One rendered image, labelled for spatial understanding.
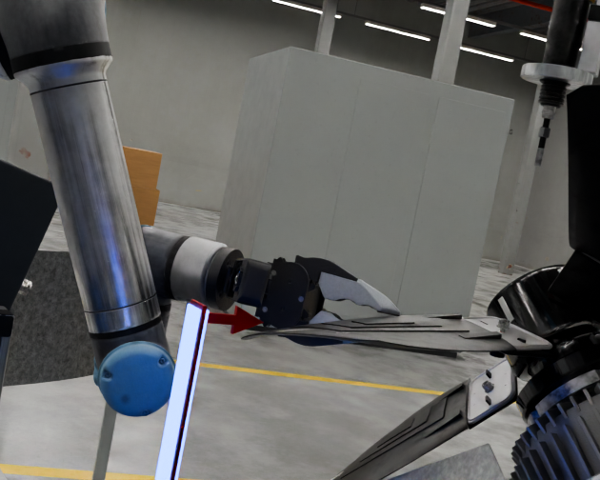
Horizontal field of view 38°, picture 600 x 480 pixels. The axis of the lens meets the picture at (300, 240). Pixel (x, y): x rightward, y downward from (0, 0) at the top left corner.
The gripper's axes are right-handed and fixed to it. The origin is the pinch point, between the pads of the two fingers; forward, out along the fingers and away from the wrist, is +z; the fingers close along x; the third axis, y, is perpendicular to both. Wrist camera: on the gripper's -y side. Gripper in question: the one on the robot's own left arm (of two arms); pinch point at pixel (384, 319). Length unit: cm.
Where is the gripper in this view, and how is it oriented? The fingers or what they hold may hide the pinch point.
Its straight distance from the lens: 91.5
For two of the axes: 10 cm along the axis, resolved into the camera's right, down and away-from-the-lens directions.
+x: -2.3, 9.7, -0.2
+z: 9.2, 2.1, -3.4
